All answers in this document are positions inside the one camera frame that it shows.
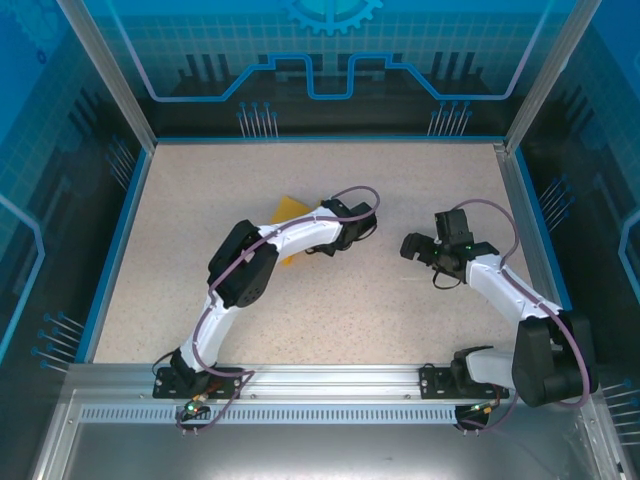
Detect blue printed enclosure panel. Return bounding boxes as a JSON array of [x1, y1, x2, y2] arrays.
[[0, 0, 151, 480], [514, 0, 640, 480], [79, 0, 574, 139]]

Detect aluminium frame post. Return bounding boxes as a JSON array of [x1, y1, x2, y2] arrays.
[[55, 0, 157, 149], [503, 0, 604, 151]]

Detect slotted aluminium frame rail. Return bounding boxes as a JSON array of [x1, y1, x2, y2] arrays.
[[492, 142, 574, 364]]

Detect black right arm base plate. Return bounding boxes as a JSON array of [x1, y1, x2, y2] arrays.
[[418, 364, 512, 400]]

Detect thin black right camera cable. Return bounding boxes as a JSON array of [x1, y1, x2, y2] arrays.
[[430, 262, 471, 292]]

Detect wide aluminium mounting rail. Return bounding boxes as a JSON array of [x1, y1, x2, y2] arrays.
[[67, 362, 599, 401]]

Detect blue edge strip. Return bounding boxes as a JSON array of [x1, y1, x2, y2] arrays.
[[513, 148, 592, 364], [82, 147, 154, 364], [153, 133, 507, 145]]

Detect yellow paper sheet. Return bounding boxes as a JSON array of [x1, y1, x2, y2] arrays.
[[269, 195, 327, 270]]

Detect perforated metal tray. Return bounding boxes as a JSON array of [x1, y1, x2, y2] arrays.
[[29, 389, 629, 480]]

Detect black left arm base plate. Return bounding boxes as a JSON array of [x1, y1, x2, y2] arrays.
[[152, 366, 245, 400]]

